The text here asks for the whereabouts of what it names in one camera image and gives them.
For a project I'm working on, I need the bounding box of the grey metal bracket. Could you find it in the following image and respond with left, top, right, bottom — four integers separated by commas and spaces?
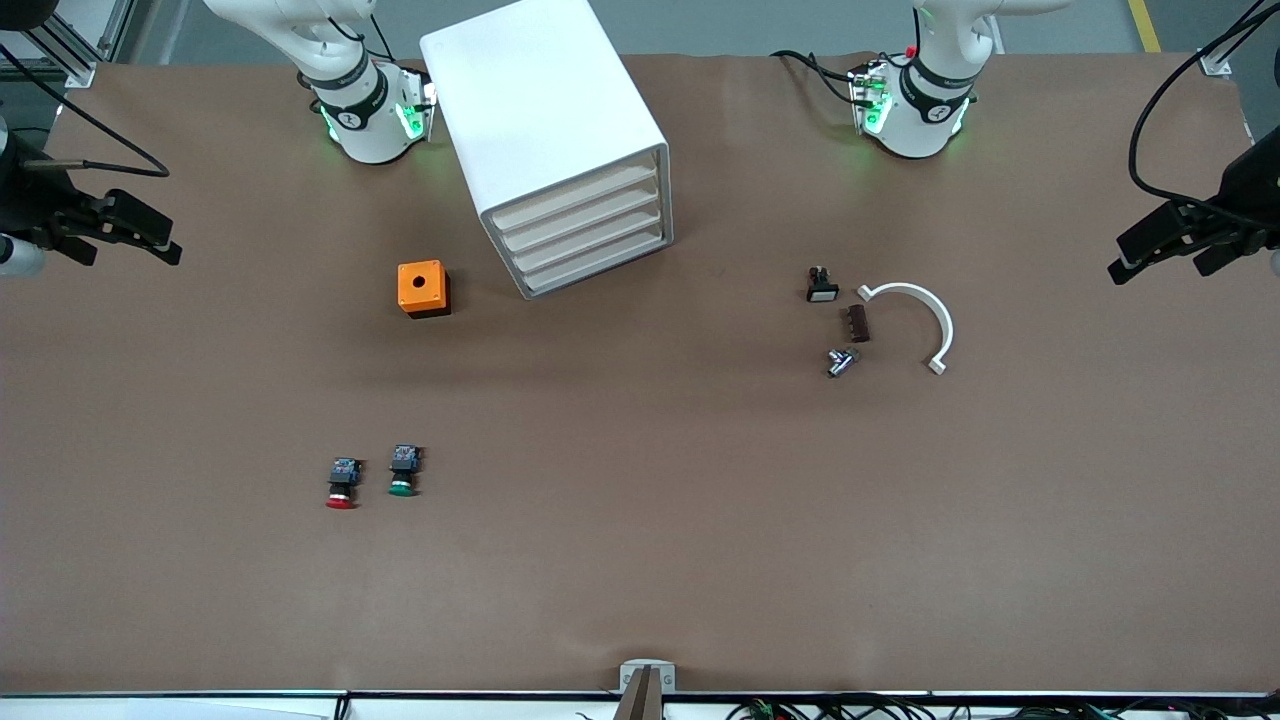
618, 659, 678, 695

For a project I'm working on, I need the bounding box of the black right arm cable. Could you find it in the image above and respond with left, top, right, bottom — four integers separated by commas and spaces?
0, 40, 172, 180

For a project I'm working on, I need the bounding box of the white curved plastic bracket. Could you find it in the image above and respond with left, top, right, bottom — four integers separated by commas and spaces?
856, 281, 956, 378

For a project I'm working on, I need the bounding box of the aluminium frame post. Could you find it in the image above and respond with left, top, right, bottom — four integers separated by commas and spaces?
0, 0, 137, 90
1196, 0, 1280, 79

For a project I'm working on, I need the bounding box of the white drawer cabinet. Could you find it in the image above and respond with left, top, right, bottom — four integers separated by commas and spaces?
418, 0, 675, 302

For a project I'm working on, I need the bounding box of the green push button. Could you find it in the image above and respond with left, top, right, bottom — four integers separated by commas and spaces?
386, 443, 425, 499

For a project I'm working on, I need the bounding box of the dark camera mount bar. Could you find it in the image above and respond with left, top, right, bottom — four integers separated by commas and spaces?
612, 667, 666, 720

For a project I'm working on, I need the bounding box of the orange button enclosure box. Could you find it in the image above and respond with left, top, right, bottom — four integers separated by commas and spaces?
397, 259, 453, 321

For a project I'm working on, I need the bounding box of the red push button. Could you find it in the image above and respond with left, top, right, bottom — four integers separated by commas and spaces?
324, 456, 364, 511

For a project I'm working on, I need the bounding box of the black cable bundle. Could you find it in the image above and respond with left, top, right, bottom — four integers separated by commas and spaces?
725, 694, 1280, 720

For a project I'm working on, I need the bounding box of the black base cable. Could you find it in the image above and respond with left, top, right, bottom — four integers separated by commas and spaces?
769, 47, 867, 107

